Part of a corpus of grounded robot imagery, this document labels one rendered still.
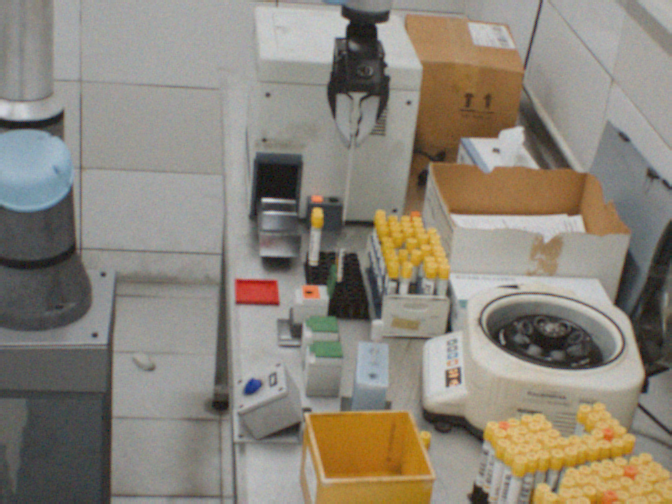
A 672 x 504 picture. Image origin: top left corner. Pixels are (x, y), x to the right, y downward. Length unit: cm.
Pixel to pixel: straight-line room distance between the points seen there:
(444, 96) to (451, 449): 104
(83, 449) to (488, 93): 117
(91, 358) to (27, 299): 11
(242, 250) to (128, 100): 149
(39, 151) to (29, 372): 29
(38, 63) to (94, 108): 181
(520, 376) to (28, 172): 68
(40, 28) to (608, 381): 87
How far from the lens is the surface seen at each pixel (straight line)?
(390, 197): 218
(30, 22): 169
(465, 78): 251
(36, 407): 173
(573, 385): 163
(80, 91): 350
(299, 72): 207
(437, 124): 254
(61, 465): 179
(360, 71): 173
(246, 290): 195
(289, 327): 184
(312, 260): 198
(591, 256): 197
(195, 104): 350
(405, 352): 184
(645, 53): 216
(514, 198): 216
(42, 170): 162
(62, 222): 165
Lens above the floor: 185
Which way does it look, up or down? 28 degrees down
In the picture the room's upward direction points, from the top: 6 degrees clockwise
